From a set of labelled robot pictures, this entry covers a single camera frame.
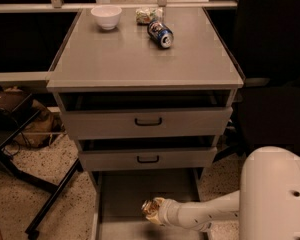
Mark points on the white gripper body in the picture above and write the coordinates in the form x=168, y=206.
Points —
x=169, y=211

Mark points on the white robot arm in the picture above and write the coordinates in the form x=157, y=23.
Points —
x=267, y=205

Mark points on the grey open bottom drawer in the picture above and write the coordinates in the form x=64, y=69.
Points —
x=121, y=194

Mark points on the grey middle drawer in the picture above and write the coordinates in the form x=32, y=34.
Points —
x=121, y=154

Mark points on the grey top drawer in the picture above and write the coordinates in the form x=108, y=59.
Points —
x=110, y=115

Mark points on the grey drawer cabinet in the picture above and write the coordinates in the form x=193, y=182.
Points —
x=127, y=60

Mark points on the blue soda can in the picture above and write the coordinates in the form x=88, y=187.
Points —
x=160, y=33

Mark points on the tan bag on floor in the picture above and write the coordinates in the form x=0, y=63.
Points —
x=36, y=122

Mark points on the white bowl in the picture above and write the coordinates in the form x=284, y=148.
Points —
x=106, y=17

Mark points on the black office chair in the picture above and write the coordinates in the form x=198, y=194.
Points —
x=265, y=42

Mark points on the black middle drawer handle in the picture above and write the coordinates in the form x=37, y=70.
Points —
x=147, y=160

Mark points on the black drawer handle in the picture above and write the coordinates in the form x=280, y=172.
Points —
x=147, y=160
x=148, y=123

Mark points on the black top drawer handle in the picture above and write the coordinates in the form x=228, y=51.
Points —
x=148, y=123

